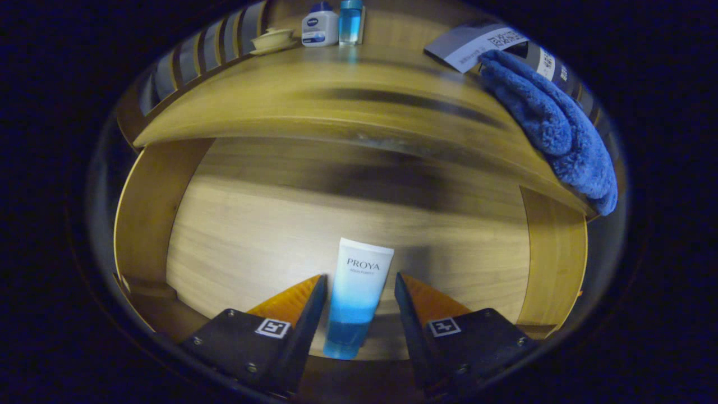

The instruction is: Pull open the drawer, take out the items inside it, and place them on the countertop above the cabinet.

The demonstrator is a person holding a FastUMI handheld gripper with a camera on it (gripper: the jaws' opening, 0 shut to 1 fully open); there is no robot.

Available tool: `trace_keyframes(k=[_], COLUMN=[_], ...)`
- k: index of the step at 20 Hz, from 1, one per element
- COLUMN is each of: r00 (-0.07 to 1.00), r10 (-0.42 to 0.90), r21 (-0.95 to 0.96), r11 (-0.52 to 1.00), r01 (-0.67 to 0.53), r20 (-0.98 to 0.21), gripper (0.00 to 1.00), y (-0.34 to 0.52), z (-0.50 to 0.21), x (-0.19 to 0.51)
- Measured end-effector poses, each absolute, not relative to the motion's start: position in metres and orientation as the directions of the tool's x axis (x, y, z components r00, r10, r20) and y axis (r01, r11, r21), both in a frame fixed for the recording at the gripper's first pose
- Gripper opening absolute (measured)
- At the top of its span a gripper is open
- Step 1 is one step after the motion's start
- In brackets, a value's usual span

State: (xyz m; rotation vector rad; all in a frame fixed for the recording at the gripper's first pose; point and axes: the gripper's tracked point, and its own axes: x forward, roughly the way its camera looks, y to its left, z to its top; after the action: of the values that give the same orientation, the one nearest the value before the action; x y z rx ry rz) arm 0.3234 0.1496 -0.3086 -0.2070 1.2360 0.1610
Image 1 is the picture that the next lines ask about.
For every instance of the wooden cabinet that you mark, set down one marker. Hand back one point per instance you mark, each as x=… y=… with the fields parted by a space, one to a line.
x=404 y=22

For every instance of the grey book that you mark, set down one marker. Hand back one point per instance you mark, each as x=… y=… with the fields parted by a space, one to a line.
x=471 y=47

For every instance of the wooden countertop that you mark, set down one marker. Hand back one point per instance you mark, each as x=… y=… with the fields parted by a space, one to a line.
x=308 y=90

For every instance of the blue pump bottle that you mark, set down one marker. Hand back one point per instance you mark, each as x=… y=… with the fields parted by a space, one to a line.
x=350 y=22

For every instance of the wooden drawer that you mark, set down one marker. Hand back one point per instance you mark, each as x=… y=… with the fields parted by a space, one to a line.
x=252 y=235

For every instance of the blue and white tube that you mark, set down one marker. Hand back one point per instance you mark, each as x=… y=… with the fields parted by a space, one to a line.
x=359 y=280

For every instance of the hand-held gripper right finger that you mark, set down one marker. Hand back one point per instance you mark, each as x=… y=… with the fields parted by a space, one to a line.
x=415 y=336

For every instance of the blue towel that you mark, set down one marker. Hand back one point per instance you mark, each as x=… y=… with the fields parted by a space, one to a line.
x=549 y=123

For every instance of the white bottle with blue cap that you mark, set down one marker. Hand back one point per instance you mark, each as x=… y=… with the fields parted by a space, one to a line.
x=320 y=28

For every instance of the white spine book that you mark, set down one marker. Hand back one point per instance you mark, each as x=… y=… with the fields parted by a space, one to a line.
x=544 y=63

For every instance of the small beige lidded cup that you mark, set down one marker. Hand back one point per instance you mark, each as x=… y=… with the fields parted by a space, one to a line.
x=274 y=40

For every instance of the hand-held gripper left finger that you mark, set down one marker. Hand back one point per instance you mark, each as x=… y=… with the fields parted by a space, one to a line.
x=305 y=336

